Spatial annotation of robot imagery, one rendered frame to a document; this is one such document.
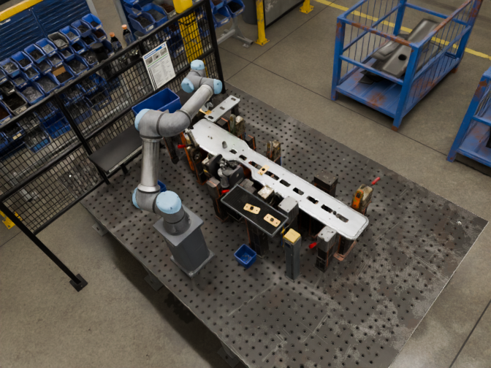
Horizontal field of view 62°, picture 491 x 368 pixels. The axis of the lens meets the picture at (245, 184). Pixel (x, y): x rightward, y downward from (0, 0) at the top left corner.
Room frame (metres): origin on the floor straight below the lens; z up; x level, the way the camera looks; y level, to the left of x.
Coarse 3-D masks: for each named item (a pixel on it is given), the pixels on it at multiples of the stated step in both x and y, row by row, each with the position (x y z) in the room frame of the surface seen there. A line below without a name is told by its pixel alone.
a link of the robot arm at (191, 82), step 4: (192, 72) 1.91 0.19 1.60; (196, 72) 1.91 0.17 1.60; (188, 76) 1.88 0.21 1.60; (192, 76) 1.88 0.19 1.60; (196, 76) 1.87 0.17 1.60; (200, 76) 1.91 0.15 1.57; (184, 80) 1.85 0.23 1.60; (188, 80) 1.85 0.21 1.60; (192, 80) 1.85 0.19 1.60; (196, 80) 1.84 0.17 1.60; (184, 84) 1.83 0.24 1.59; (188, 84) 1.83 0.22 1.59; (192, 84) 1.83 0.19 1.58; (196, 84) 1.82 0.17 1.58; (184, 88) 1.84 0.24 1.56; (188, 88) 1.83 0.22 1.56; (192, 88) 1.82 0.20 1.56; (196, 88) 1.82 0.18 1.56; (188, 92) 1.83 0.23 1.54
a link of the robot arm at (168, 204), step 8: (168, 192) 1.32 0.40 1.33; (160, 200) 1.27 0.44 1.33; (168, 200) 1.27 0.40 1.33; (176, 200) 1.26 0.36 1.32; (152, 208) 1.26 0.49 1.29; (160, 208) 1.23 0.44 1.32; (168, 208) 1.22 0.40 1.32; (176, 208) 1.23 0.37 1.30; (168, 216) 1.22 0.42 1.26; (176, 216) 1.22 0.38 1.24
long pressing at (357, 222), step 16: (208, 128) 2.09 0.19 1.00; (208, 144) 1.94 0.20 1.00; (240, 144) 1.89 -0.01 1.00; (240, 160) 1.75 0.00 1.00; (256, 160) 1.72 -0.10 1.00; (256, 176) 1.59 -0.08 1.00; (288, 176) 1.55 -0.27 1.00; (288, 192) 1.43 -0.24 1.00; (304, 192) 1.41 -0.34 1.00; (320, 192) 1.39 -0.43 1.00; (304, 208) 1.30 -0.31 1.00; (320, 208) 1.28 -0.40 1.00; (336, 208) 1.26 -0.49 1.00; (336, 224) 1.16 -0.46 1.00; (352, 224) 1.14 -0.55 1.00; (352, 240) 1.05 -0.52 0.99
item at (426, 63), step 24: (480, 0) 3.38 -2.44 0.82; (360, 24) 3.13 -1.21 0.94; (432, 24) 3.57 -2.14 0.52; (336, 48) 3.28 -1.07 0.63; (384, 48) 3.35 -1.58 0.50; (408, 48) 3.27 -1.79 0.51; (432, 48) 3.28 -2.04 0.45; (336, 72) 3.26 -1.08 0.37; (360, 72) 3.31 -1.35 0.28; (384, 72) 3.15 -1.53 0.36; (408, 72) 2.69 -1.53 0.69; (432, 72) 3.26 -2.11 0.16; (336, 96) 3.27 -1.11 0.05; (360, 96) 3.04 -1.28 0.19; (384, 96) 3.02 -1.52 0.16; (408, 96) 2.76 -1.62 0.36
